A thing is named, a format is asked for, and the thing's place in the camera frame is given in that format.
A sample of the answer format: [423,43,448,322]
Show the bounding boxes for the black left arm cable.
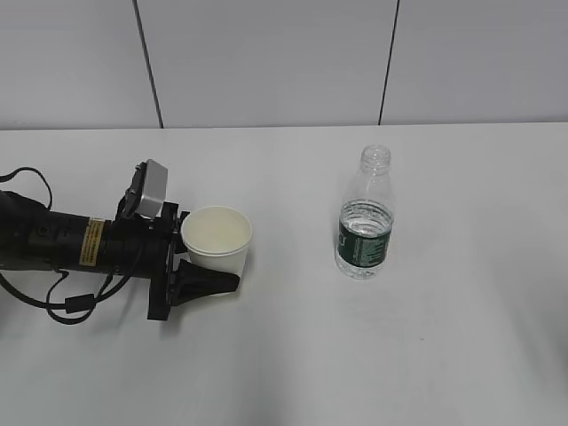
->
[0,166,147,326]

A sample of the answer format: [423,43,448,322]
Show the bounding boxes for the white paper cup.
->
[180,206,252,277]

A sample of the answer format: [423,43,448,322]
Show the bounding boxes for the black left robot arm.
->
[1,191,241,325]

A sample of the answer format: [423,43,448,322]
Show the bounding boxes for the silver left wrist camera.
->
[121,159,168,219]

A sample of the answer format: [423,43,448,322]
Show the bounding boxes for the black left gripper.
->
[104,201,240,321]

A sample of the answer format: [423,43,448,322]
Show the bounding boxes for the clear water bottle green label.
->
[335,145,395,280]

